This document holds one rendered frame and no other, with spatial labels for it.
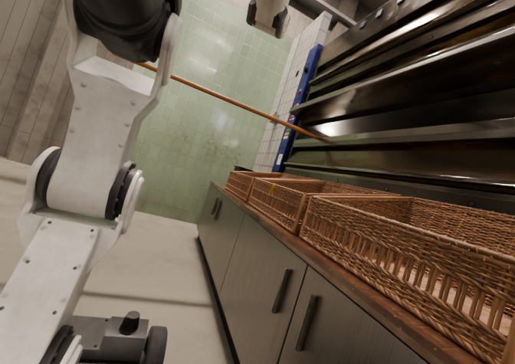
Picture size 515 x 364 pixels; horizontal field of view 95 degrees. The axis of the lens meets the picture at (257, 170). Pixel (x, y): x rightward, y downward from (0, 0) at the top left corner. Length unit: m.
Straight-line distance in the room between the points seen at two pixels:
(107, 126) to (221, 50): 2.65
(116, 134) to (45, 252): 0.26
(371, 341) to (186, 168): 2.54
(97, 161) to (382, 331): 0.63
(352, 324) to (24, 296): 0.61
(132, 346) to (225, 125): 2.44
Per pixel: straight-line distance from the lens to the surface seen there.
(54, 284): 0.62
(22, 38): 4.75
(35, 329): 0.62
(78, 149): 0.58
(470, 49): 1.19
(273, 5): 0.82
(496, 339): 0.52
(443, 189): 1.15
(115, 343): 0.86
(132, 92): 0.55
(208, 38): 3.15
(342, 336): 0.62
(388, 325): 0.54
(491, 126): 1.17
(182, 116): 2.87
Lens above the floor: 0.73
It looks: 2 degrees up
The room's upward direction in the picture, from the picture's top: 18 degrees clockwise
